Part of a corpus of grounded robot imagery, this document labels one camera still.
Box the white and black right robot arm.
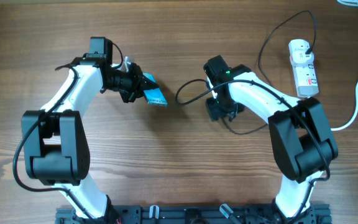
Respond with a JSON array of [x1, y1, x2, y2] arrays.
[[203, 55, 338, 223]]

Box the white USB charger plug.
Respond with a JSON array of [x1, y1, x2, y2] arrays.
[[290, 50, 314, 67]]

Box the blue screen Galaxy smartphone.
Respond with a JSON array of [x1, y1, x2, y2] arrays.
[[143, 72, 168, 106]]

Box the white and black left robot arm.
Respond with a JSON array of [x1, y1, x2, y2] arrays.
[[12, 37, 168, 223]]

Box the black charging cable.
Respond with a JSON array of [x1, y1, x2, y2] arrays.
[[221, 10, 318, 136]]

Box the white power strip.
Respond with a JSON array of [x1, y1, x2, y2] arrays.
[[288, 39, 319, 98]]

